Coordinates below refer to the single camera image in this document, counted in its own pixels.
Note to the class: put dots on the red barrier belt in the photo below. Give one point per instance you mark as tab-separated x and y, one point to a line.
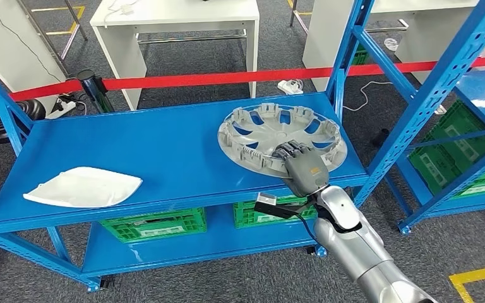
225	77

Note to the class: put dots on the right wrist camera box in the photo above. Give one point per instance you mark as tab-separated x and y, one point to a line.
276	207

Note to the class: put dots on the white curved trim part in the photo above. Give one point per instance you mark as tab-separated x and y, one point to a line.
83	188

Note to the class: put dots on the black stanchion post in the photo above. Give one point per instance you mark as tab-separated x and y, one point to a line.
94	92

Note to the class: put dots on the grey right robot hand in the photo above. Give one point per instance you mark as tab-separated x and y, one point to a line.
307	171

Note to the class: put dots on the white power strip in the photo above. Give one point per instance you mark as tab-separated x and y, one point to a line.
288	87
60	109

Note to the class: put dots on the grey wheel cover hubcap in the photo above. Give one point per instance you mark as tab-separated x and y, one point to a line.
263	134

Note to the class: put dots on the white cabinet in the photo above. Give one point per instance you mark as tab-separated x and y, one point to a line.
12	54

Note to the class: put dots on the black round ribbed base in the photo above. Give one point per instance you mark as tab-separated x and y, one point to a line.
0	121

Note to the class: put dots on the green plastic crate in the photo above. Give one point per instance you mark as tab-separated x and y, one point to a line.
192	215
447	125
360	56
246	221
426	167
242	205
196	235

